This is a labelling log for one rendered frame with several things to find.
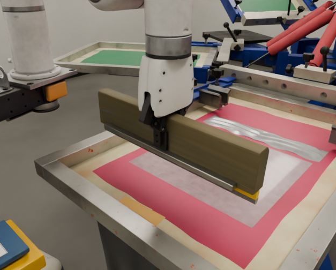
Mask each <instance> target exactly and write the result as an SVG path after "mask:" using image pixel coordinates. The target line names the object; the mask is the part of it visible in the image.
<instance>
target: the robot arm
mask: <svg viewBox="0 0 336 270"><path fill-rule="evenodd" d="M88 1H89V2H90V3H91V4H92V5H93V6H94V7H95V8H97V9H99V10H101V11H120V10H131V9H144V13H145V54H146V55H144V56H142V59H141V64H140V70H139V83H138V107H139V110H140V111H141V114H140V118H139V122H141V123H143V124H146V125H149V126H150V127H151V128H153V141H154V146H155V147H157V148H159V149H161V150H164V151H166V150H168V131H166V120H167V115H168V114H171V113H177V114H179V115H182V116H185V114H186V112H187V111H188V108H189V107H190V106H191V105H192V103H193V85H194V80H193V60H192V52H191V42H192V17H193V0H88ZM0 3H1V7H2V11H3V16H4V20H5V25H6V30H7V33H8V38H9V43H10V47H11V51H12V56H11V58H8V62H9V63H13V68H14V69H12V70H11V71H10V77H11V78H13V79H18V80H38V79H45V78H50V77H53V76H56V75H58V74H60V73H61V67H60V66H58V65H56V64H54V60H53V54H52V49H51V43H50V37H49V31H48V24H47V18H46V12H45V8H44V2H43V0H0ZM157 118H160V122H158V121H157Z"/></svg>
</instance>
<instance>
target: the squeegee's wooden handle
mask: <svg viewBox="0 0 336 270"><path fill-rule="evenodd" d="M98 98H99V109H100V120H101V123H103V124H105V123H108V122H109V123H111V124H114V125H116V126H118V127H120V128H122V129H124V130H126V131H129V132H131V133H133V134H135V135H137V136H139V137H141V138H143V139H146V140H148V141H150V142H152V143H154V141H153V128H151V127H150V126H149V125H146V124H143V123H141V122H139V118H140V114H141V111H140V110H139V107H138V99H136V98H133V97H131V96H128V95H125V94H122V93H120V92H117V91H114V90H112V89H109V88H104V89H101V90H99V92H98ZM166 131H168V150H169V151H171V152H173V153H175V154H177V155H179V156H181V157H184V158H186V159H188V160H190V161H192V162H194V163H196V164H198V165H200V166H203V167H205V168H207V169H209V170H211V171H213V172H215V173H217V174H220V175H222V176H224V177H226V178H229V179H231V180H232V181H234V182H236V183H237V186H236V187H237V188H238V189H240V190H243V191H245V192H247V193H249V194H251V195H254V194H255V193H256V192H257V191H259V190H260V189H261V188H262V187H263V182H264V177H265V171H266V166H267V160H268V155H269V148H268V147H266V146H264V145H261V144H258V143H256V142H253V141H250V140H247V139H244V138H242V137H239V136H236V135H234V134H231V133H229V132H226V131H223V130H220V129H217V128H215V127H212V126H209V125H207V124H204V123H201V122H199V121H195V120H193V119H190V118H188V117H185V116H182V115H179V114H177V113H174V112H173V113H171V114H168V115H167V120H166Z"/></svg>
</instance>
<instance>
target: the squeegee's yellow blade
mask: <svg viewBox="0 0 336 270"><path fill-rule="evenodd" d="M235 190H236V191H238V192H240V193H242V194H244V195H246V196H248V197H250V198H252V199H254V200H256V199H257V198H258V197H259V191H260V190H259V191H257V192H256V193H255V194H254V195H251V194H249V193H247V192H245V191H243V190H240V189H238V188H236V189H235Z"/></svg>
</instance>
